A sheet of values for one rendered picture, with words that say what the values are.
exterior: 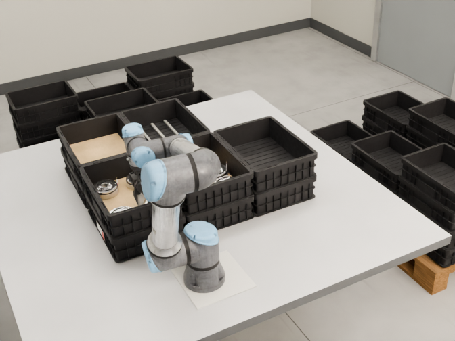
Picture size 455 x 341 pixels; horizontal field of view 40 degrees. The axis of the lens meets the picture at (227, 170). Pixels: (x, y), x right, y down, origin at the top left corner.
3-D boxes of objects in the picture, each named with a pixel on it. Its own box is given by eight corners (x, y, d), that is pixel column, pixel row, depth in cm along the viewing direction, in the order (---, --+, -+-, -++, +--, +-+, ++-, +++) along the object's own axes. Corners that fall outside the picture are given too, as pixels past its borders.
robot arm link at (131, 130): (123, 134, 218) (118, 124, 225) (129, 161, 224) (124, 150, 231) (145, 129, 220) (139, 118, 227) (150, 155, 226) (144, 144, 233)
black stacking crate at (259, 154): (317, 177, 262) (319, 154, 256) (255, 197, 252) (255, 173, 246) (270, 138, 293) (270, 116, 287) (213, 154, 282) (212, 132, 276)
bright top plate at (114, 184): (121, 189, 252) (121, 187, 252) (97, 196, 248) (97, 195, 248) (112, 177, 260) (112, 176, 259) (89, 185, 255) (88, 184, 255)
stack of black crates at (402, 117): (435, 161, 396) (443, 113, 378) (398, 174, 385) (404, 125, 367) (393, 135, 427) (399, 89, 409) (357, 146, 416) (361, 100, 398)
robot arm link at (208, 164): (231, 149, 180) (185, 125, 225) (195, 156, 177) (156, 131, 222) (236, 187, 183) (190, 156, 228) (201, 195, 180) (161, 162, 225)
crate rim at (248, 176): (255, 177, 246) (255, 172, 245) (185, 199, 235) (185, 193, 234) (211, 135, 277) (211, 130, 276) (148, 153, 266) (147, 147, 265)
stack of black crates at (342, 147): (385, 178, 382) (389, 145, 369) (345, 192, 370) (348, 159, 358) (346, 150, 412) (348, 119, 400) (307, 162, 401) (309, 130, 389)
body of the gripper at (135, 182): (149, 178, 243) (143, 153, 236) (157, 189, 237) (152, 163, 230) (131, 185, 241) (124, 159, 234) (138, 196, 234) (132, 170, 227)
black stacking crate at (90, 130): (149, 172, 271) (147, 149, 265) (82, 191, 260) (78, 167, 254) (120, 134, 302) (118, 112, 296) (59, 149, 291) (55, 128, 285)
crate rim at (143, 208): (185, 199, 235) (185, 193, 234) (108, 222, 225) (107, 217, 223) (147, 153, 266) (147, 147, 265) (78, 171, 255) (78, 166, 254)
